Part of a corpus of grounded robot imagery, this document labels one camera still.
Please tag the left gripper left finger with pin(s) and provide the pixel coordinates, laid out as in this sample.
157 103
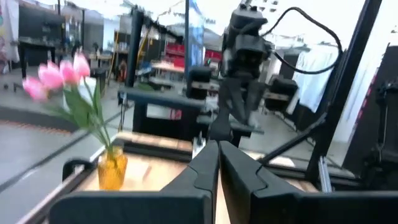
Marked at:
140 208

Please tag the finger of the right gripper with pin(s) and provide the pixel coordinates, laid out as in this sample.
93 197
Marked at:
255 99
233 99

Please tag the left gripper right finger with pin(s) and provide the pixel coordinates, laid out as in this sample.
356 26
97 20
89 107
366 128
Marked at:
295 208

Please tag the pink artificial tulip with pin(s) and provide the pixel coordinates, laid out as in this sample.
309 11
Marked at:
81 64
69 72
34 88
49 76

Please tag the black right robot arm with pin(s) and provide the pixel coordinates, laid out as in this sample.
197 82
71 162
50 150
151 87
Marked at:
388 130

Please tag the yellow glass vase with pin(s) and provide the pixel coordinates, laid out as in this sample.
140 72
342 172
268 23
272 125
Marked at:
112 174

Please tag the black chair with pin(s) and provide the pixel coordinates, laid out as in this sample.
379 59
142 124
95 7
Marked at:
281 93
199 82

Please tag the blue pole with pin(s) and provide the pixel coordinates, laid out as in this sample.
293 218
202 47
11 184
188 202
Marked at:
187 37

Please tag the white sheet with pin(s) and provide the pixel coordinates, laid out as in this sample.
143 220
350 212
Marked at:
314 81

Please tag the grey side table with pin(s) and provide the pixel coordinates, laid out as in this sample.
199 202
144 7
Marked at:
161 98

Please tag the black pillar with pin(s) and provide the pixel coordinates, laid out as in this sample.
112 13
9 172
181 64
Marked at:
134 46

